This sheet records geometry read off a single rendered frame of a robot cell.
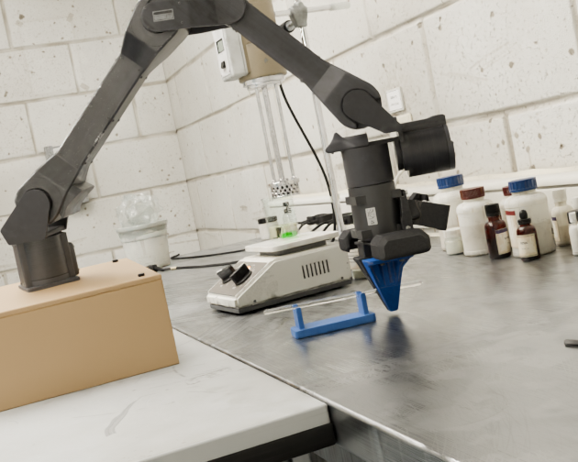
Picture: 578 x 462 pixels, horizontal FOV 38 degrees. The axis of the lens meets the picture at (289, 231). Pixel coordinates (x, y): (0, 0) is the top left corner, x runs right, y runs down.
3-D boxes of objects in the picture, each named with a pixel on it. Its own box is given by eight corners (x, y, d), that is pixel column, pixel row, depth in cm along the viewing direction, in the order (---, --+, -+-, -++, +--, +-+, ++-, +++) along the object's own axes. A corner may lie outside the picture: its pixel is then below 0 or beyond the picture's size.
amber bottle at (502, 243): (485, 260, 132) (476, 206, 131) (494, 256, 134) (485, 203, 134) (506, 258, 130) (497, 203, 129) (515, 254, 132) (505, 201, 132)
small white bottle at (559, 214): (581, 240, 133) (572, 185, 132) (575, 244, 130) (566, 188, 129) (559, 243, 135) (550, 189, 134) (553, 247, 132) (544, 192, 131)
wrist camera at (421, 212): (396, 192, 100) (450, 180, 101) (380, 190, 107) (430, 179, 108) (405, 241, 100) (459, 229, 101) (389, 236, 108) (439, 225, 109)
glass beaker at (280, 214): (283, 239, 141) (273, 192, 140) (308, 236, 137) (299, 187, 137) (260, 247, 136) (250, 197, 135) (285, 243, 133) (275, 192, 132)
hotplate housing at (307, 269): (238, 316, 124) (227, 263, 124) (208, 310, 136) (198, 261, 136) (367, 281, 134) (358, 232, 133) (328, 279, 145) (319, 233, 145)
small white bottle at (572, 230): (573, 257, 119) (566, 214, 119) (572, 254, 122) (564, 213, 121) (591, 254, 119) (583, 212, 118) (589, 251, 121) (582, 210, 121)
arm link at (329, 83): (134, 19, 97) (188, -58, 96) (150, 26, 106) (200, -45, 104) (336, 173, 99) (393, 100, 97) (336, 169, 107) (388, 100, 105)
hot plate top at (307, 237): (273, 252, 127) (272, 247, 127) (243, 251, 138) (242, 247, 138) (342, 236, 132) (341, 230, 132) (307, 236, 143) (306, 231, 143)
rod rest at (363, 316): (296, 339, 100) (290, 310, 99) (291, 335, 103) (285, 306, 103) (377, 321, 101) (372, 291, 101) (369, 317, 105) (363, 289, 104)
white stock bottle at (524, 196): (561, 247, 130) (548, 173, 129) (549, 255, 125) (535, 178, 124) (520, 251, 134) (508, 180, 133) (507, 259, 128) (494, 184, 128)
